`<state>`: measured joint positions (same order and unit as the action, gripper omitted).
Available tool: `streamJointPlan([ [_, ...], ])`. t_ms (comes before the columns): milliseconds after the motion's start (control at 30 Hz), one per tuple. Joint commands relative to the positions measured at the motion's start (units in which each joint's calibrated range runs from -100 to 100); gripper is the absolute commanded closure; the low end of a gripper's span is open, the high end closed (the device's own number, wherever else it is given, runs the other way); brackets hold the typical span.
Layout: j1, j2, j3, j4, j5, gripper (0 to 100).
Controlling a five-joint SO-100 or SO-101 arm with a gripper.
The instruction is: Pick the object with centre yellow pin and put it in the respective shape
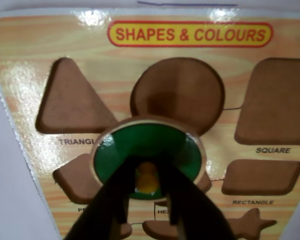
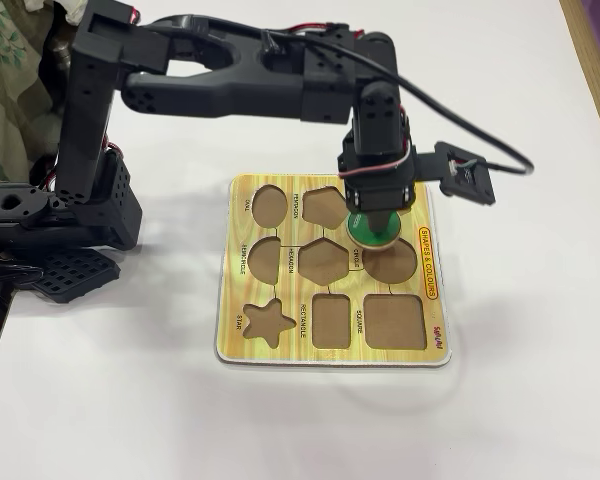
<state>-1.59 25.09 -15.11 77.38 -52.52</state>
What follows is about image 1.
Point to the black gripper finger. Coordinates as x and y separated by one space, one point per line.
107 205
192 210

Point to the wooden shapes puzzle board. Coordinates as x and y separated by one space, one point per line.
90 50

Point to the green circle piece yellow pin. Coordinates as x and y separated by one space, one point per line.
110 160

